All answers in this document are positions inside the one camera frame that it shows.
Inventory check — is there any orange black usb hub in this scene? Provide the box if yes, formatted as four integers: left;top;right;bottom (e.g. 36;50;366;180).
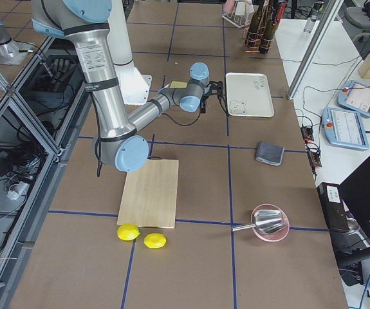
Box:
301;126;322;170

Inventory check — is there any metal scoop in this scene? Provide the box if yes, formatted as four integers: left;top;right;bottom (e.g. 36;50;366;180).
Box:
232;209;287;234

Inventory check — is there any black computer box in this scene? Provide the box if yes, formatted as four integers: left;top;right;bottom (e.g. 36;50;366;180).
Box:
317;182;349;233

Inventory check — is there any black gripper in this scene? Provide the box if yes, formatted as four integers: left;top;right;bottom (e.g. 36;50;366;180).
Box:
199;96;208;113

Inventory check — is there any aluminium frame post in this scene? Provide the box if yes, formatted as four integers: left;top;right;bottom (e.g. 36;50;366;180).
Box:
287;0;344;100

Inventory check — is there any folded grey cloth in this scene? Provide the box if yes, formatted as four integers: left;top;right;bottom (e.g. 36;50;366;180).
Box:
255;141;284;166

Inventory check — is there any whole yellow lemon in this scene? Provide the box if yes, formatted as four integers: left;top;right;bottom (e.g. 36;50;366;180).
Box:
116;223;140;241

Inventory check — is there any dark green wine bottle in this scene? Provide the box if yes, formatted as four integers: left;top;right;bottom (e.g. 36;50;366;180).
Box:
246;0;269;48

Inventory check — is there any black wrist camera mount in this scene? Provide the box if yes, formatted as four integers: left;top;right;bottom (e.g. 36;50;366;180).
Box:
207;81;223;97

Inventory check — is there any blue teach pendant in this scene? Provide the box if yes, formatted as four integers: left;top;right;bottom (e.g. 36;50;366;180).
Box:
322;108;369;151
337;80;370;117

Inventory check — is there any near blue teach pendant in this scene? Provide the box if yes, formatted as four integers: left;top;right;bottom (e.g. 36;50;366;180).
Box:
322;108;369;151

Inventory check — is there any far blue teach pendant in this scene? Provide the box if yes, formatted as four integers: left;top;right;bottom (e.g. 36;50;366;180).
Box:
337;80;370;117

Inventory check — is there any black laptop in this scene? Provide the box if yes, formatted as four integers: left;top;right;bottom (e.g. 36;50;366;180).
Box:
335;149;370;268

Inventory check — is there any bread slice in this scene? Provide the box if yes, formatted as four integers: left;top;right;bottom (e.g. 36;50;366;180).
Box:
169;81;187;89

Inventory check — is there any clear plastic bottle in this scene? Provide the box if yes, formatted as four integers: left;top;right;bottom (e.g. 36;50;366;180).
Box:
303;15;317;33

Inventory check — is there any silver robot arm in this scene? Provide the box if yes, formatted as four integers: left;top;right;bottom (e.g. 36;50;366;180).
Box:
32;1;210;172

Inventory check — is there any pink bowl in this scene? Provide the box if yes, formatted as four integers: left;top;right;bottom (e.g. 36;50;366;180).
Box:
251;204;290;242

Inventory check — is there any yellow lemon half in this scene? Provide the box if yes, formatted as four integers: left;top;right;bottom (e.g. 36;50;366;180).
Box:
143;233;167;248

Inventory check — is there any wooden cutting board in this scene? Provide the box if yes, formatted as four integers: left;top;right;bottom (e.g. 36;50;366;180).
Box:
117;159;179;229

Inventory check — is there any copper wire bottle rack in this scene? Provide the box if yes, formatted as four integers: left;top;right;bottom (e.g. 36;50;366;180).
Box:
245;31;273;54

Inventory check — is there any white bear tray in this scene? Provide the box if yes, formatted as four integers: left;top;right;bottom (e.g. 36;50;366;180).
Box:
225;72;274;118

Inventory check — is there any white wire cup rack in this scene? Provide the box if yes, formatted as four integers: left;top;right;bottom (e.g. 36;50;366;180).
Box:
222;0;254;28

